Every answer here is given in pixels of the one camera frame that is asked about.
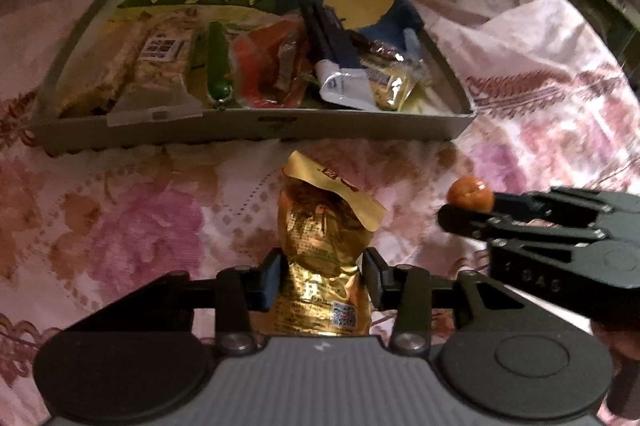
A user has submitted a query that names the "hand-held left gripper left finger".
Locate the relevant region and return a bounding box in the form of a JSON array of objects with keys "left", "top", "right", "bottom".
[{"left": 75, "top": 248, "right": 283, "bottom": 353}]

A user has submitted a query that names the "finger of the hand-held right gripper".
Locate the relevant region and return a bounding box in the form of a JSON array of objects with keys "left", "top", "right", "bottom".
[
  {"left": 492, "top": 187, "right": 618, "bottom": 214},
  {"left": 437, "top": 204, "right": 608, "bottom": 251}
]

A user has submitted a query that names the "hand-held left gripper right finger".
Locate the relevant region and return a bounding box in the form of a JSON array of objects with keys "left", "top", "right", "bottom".
[{"left": 362, "top": 247, "right": 566, "bottom": 353}]

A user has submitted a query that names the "small orange ball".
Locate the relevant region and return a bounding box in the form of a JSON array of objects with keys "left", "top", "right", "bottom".
[{"left": 446, "top": 175, "right": 496, "bottom": 210}]

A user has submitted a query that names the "gold foil snack packet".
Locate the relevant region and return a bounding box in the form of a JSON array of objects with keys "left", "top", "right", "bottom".
[{"left": 270, "top": 151, "right": 389, "bottom": 338}]

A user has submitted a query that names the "printed snack packet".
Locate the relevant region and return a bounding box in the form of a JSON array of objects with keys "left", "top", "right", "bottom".
[{"left": 357, "top": 38, "right": 433, "bottom": 113}]

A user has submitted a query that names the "shallow grey cardboard tray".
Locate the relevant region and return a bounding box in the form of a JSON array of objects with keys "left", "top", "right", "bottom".
[{"left": 29, "top": 0, "right": 479, "bottom": 157}]

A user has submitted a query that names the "clear packet orange snack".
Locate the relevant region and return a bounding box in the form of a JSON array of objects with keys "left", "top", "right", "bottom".
[{"left": 231, "top": 20, "right": 312, "bottom": 110}]

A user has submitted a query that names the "small green snack packet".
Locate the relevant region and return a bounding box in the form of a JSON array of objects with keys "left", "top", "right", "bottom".
[{"left": 204, "top": 20, "right": 234, "bottom": 110}]

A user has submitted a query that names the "long blue snack packet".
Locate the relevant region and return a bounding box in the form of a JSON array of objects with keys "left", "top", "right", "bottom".
[{"left": 297, "top": 0, "right": 377, "bottom": 113}]

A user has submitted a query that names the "clear rice cracker packet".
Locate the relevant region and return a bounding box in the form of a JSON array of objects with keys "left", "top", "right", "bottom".
[
  {"left": 54, "top": 38, "right": 131, "bottom": 119},
  {"left": 106, "top": 13, "right": 205, "bottom": 127}
]

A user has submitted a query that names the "floral pink blanket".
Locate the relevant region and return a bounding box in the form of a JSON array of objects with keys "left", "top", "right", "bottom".
[{"left": 0, "top": 0, "right": 640, "bottom": 407}]

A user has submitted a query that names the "dark cabinet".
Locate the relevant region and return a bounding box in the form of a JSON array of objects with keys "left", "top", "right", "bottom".
[{"left": 542, "top": 0, "right": 640, "bottom": 66}]

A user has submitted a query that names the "cartoon printed paper sheet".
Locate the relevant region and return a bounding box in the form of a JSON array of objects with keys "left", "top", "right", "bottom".
[{"left": 115, "top": 0, "right": 426, "bottom": 56}]

